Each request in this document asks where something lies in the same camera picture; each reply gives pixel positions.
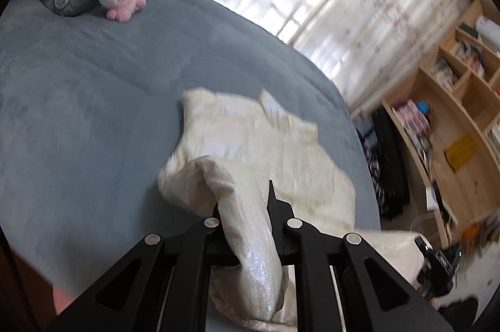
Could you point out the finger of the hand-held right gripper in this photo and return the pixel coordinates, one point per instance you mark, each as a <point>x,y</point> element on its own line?
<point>422,244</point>

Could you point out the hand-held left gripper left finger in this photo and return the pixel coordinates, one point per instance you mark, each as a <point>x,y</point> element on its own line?
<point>203,242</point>

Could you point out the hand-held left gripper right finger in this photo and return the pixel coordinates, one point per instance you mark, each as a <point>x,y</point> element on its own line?
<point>289,238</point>

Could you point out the white shiny puffer jacket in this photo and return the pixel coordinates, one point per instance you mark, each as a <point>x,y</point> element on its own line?
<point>254,144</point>

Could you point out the black garment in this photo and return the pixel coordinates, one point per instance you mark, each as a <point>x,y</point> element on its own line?
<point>390,160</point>

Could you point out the black white patterned cloth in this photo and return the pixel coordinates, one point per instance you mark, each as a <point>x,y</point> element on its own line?
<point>373,168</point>

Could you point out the yellow envelope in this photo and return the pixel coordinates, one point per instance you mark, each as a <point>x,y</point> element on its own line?
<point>461,152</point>

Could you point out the pink mini drawer organizer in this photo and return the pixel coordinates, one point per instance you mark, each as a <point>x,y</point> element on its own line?
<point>410,117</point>

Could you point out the small blue box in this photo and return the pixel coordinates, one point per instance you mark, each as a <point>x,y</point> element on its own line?
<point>423,107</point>

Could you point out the wooden bookshelf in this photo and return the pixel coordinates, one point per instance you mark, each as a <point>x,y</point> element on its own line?
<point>465,109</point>

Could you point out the row of books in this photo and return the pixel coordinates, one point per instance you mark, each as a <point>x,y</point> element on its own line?
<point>468,53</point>
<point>443,73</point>

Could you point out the white paper roll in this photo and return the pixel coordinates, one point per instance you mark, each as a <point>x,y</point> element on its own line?
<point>488,30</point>

